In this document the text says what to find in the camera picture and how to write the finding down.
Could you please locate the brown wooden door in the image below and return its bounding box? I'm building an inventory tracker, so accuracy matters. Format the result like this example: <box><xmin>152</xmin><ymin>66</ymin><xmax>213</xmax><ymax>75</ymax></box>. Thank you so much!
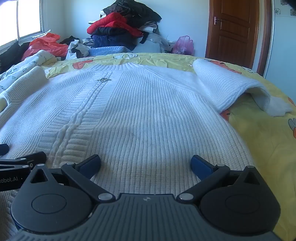
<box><xmin>205</xmin><ymin>0</ymin><xmax>260</xmax><ymax>70</ymax></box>

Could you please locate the pile of dark and red clothes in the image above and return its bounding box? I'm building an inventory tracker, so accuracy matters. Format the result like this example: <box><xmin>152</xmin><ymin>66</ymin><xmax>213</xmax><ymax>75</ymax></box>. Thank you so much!
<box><xmin>87</xmin><ymin>12</ymin><xmax>144</xmax><ymax>37</ymax></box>

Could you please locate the yellow carrot print bedsheet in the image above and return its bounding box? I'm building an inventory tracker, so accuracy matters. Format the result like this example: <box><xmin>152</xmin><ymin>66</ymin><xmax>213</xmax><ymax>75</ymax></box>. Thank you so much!
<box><xmin>0</xmin><ymin>53</ymin><xmax>296</xmax><ymax>241</ymax></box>

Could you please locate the white script print quilt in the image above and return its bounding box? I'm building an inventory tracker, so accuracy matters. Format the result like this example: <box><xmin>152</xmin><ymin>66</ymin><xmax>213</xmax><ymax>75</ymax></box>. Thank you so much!
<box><xmin>0</xmin><ymin>49</ymin><xmax>58</xmax><ymax>93</ymax></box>

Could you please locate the black clothes pile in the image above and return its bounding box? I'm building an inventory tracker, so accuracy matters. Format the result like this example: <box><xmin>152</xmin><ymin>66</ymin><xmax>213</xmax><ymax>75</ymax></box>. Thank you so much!
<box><xmin>102</xmin><ymin>0</ymin><xmax>162</xmax><ymax>29</ymax></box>

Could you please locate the red plastic bag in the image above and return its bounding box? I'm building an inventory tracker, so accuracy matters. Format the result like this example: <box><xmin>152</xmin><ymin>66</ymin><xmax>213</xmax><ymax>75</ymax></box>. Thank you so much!
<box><xmin>21</xmin><ymin>32</ymin><xmax>70</xmax><ymax>61</ymax></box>

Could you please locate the black garment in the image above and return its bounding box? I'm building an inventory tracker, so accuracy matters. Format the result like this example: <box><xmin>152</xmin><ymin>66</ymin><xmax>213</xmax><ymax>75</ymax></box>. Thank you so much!
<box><xmin>60</xmin><ymin>35</ymin><xmax>80</xmax><ymax>46</ymax></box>

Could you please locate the pink plastic bag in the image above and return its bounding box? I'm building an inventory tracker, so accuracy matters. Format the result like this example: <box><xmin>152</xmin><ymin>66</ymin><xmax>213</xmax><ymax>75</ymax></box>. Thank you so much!
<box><xmin>172</xmin><ymin>35</ymin><xmax>195</xmax><ymax>55</ymax></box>

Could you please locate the window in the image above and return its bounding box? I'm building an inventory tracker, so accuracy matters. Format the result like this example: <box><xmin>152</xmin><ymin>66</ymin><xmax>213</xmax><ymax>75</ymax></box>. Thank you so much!
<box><xmin>0</xmin><ymin>0</ymin><xmax>44</xmax><ymax>47</ymax></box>

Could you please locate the white knitted sweater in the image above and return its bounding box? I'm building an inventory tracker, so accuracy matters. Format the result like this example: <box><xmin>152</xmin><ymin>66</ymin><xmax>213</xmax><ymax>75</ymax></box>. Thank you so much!
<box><xmin>0</xmin><ymin>58</ymin><xmax>293</xmax><ymax>241</ymax></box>

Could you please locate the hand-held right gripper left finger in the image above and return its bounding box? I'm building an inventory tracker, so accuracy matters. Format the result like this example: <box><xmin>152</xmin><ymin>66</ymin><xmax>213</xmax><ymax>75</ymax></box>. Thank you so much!
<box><xmin>21</xmin><ymin>154</ymin><xmax>116</xmax><ymax>203</ymax></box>

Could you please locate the brown door frame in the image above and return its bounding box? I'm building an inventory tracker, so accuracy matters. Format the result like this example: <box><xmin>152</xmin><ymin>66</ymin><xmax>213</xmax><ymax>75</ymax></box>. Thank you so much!
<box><xmin>256</xmin><ymin>0</ymin><xmax>276</xmax><ymax>77</ymax></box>

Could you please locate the black cloth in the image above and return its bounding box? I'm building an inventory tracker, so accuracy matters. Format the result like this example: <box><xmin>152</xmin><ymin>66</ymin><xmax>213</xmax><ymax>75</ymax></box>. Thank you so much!
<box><xmin>0</xmin><ymin>40</ymin><xmax>30</xmax><ymax>75</ymax></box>

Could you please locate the navy jacket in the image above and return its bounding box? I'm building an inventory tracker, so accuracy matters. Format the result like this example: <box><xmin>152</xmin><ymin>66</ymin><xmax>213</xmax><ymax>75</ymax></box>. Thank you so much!
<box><xmin>91</xmin><ymin>27</ymin><xmax>139</xmax><ymax>50</ymax></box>

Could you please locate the light blue knitted blanket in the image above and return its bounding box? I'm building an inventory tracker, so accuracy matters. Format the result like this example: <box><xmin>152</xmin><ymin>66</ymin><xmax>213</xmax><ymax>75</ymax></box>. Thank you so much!
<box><xmin>88</xmin><ymin>46</ymin><xmax>131</xmax><ymax>57</ymax></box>

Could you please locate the white plastic bag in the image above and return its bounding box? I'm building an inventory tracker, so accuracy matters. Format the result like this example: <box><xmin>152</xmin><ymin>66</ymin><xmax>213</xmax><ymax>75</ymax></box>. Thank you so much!
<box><xmin>66</xmin><ymin>39</ymin><xmax>90</xmax><ymax>60</ymax></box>

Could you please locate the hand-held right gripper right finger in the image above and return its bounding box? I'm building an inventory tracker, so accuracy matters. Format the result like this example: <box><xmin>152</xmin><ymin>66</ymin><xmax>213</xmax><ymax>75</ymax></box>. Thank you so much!
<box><xmin>176</xmin><ymin>154</ymin><xmax>269</xmax><ymax>202</ymax></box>

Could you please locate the pale grey bag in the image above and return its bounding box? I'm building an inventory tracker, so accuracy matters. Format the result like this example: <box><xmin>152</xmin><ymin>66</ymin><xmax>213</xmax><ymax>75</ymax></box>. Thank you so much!
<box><xmin>132</xmin><ymin>32</ymin><xmax>172</xmax><ymax>54</ymax></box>

